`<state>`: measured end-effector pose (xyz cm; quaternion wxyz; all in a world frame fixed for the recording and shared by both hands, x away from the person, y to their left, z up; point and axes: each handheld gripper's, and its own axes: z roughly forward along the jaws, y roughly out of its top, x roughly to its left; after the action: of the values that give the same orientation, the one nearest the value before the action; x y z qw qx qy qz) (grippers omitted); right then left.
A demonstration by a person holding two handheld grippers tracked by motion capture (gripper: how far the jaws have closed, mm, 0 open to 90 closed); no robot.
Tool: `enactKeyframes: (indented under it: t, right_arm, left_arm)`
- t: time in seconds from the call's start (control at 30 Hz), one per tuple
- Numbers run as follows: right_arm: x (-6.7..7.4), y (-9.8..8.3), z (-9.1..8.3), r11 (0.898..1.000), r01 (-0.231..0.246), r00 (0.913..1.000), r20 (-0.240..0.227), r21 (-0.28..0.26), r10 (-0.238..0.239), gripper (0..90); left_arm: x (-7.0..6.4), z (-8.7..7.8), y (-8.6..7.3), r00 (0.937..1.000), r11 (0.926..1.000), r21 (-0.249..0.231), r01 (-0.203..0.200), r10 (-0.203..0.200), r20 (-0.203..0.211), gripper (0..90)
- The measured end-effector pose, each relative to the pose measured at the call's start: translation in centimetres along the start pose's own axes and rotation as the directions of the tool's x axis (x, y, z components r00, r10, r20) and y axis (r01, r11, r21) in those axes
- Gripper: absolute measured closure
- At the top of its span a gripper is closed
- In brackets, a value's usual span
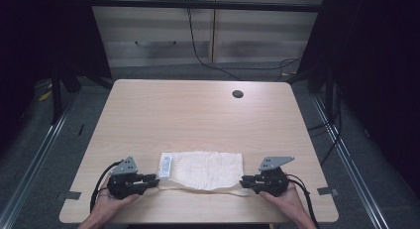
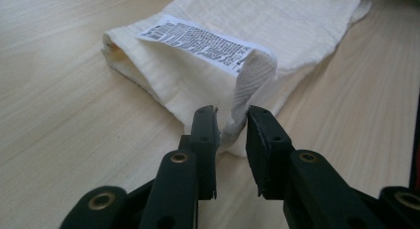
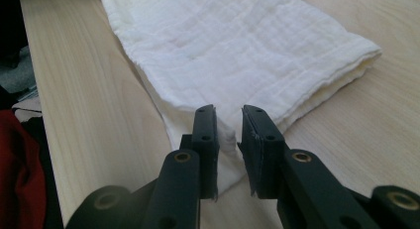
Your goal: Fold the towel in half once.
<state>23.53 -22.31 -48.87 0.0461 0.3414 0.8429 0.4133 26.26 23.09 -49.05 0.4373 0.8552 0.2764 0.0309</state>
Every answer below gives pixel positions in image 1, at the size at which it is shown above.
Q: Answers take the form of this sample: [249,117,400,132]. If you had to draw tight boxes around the black floor cables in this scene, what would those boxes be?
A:
[306,84,343,164]

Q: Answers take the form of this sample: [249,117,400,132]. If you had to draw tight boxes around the grey tape strip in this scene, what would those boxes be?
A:
[56,190,82,201]
[316,186,340,197]

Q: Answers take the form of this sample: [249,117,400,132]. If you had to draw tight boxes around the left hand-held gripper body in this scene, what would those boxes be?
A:
[107,156,150,200]

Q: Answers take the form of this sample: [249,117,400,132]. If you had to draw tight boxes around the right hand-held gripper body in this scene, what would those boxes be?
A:
[257,156,296,197]

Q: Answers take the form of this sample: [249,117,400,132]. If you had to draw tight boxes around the pale cabinet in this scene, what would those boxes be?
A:
[87,0,326,68]

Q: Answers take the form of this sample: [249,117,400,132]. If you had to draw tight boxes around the black horizontal bar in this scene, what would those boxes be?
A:
[88,0,323,14]

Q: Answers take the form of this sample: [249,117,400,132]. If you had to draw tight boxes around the hand-held gripper black cable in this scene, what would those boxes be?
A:
[285,173,321,229]
[89,160,124,213]

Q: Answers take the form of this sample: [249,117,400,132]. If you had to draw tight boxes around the person's left hand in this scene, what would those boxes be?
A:
[92,177,142,222]

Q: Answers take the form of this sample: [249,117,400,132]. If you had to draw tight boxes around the dark cabinet handle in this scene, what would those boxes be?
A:
[134,40,178,48]

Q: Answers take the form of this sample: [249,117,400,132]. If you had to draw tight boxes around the right hand-held gripper black cable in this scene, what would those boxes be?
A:
[285,173,321,229]

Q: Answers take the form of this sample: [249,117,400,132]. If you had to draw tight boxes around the dark curtain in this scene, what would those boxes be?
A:
[296,0,420,198]
[0,0,112,154]

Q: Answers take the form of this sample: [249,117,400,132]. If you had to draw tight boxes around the metal floor rail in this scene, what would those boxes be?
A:
[311,95,391,229]
[0,99,77,229]

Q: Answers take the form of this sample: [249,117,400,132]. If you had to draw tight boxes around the yellow floor tape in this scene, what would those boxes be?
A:
[38,89,53,102]

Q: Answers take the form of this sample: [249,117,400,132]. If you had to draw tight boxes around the long black wall cable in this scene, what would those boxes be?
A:
[186,7,302,82]

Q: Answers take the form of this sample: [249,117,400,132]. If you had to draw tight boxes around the left hand-held gripper black cable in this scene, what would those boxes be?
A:
[89,160,124,213]

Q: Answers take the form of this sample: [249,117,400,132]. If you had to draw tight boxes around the black metal stand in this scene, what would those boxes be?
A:
[51,66,64,125]

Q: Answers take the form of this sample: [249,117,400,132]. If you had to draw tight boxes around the person's right hand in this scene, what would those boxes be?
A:
[259,182,308,220]

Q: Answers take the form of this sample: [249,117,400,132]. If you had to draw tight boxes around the cream cloth with white label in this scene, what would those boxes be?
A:
[157,151,252,197]

